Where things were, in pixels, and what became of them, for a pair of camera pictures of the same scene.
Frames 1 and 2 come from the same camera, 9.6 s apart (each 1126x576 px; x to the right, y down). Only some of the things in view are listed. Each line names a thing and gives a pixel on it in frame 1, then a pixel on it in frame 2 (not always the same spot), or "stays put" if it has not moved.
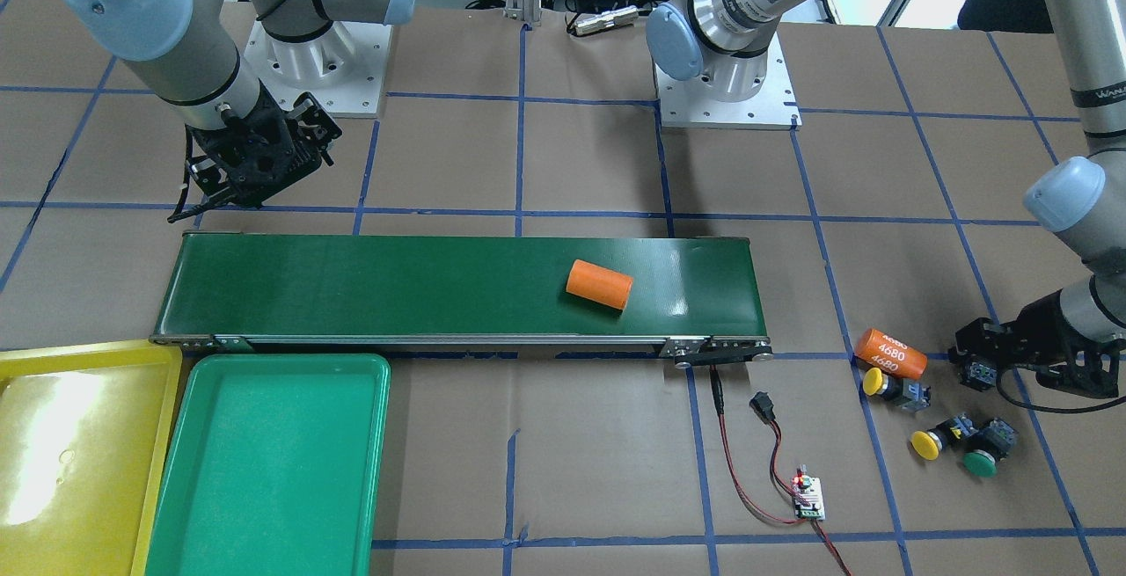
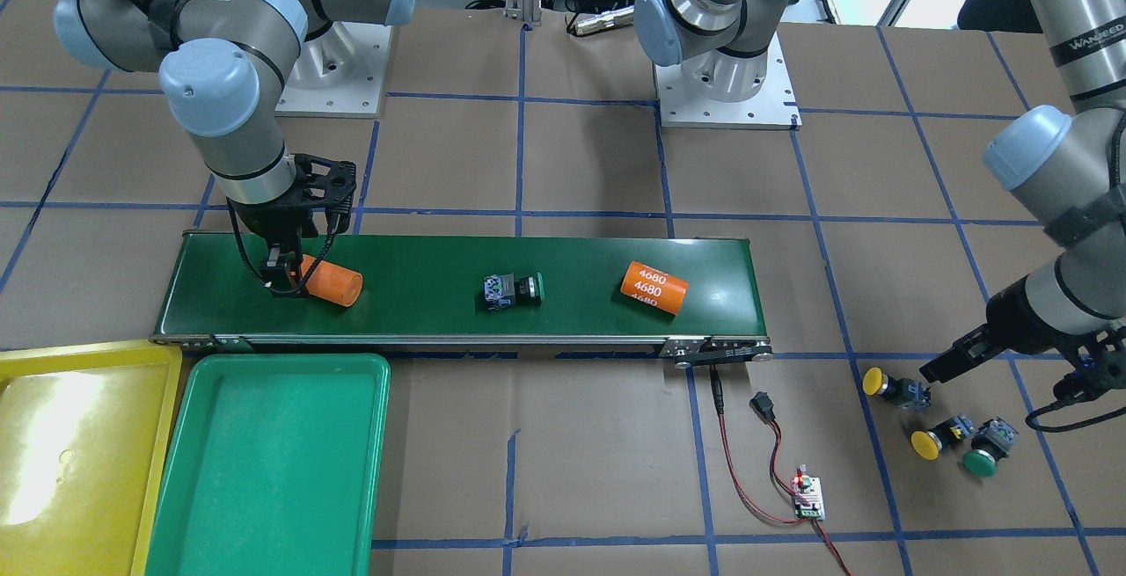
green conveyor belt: [694, 295] stays put
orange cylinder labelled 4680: [891, 353] to [654, 288]
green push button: [999, 438] stays put
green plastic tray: [278, 468] stays put
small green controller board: [810, 489] stays put
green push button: [983, 376] to [503, 291]
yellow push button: [910, 396] stays put
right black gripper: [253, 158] to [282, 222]
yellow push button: [928, 444] stays put
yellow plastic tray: [84, 436] stays put
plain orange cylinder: [599, 283] to [332, 282]
